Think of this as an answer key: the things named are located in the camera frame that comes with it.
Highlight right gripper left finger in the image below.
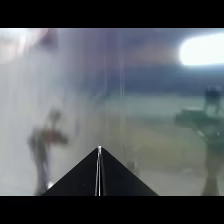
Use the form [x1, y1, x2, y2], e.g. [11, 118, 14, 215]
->
[42, 146, 100, 197]

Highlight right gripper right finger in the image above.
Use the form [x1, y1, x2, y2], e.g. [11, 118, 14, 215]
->
[99, 146, 159, 197]

